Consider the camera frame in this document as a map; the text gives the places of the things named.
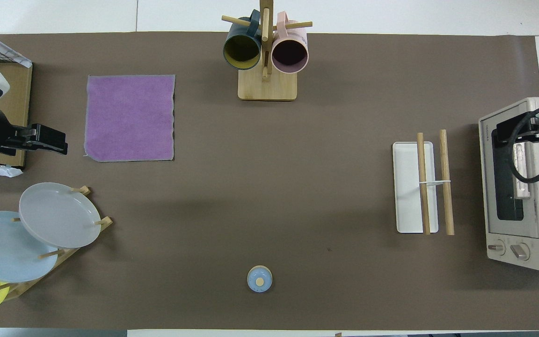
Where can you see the purple grey towel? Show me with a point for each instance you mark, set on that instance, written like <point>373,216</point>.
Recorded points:
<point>129,117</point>

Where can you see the wooden plate rack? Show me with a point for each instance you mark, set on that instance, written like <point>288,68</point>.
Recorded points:
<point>105,222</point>

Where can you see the white wooden towel rack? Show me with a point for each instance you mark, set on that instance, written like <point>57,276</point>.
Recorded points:
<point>407,187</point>

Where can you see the wooden box shelf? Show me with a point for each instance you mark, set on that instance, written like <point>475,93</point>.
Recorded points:
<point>14,103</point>

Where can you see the grey plate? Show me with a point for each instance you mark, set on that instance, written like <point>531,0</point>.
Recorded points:
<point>59,215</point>

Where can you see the white patterned paper sheet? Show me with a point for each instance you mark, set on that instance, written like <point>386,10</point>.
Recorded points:
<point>14,56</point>

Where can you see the light blue plate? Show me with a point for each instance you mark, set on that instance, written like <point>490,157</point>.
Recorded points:
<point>3,252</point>

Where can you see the dark teal mug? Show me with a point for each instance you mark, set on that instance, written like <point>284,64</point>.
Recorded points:
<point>241,49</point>

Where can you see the brown table mat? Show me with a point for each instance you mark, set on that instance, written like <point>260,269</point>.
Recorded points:
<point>297,187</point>

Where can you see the wooden mug tree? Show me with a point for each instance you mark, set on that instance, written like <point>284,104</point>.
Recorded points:
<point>267,89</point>

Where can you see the pink mug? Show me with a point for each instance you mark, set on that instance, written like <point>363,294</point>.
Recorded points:
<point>289,52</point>

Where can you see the blue round call bell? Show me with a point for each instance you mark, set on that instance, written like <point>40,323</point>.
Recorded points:
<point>259,279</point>

